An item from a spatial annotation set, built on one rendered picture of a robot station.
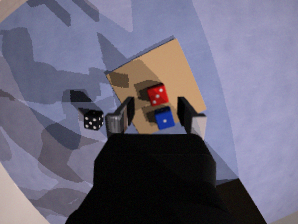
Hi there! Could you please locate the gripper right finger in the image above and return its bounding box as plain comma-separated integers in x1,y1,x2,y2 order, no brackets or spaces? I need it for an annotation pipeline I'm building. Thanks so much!
177,96,207,141

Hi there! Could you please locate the black die with white pips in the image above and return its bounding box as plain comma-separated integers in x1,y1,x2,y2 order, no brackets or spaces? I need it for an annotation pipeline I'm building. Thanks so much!
84,110,104,131

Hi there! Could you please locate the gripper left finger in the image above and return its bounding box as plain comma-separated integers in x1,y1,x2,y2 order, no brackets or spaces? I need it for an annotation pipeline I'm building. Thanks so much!
104,96,135,139

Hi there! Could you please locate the red die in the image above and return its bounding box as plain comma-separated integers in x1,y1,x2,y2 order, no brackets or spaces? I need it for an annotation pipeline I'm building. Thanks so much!
147,83,169,107

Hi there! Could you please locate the blue die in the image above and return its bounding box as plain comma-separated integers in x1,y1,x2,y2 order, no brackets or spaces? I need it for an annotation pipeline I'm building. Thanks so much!
154,106,175,130

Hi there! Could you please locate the tan flat mat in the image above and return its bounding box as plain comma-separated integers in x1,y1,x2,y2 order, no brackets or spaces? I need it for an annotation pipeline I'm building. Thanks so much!
106,38,206,134

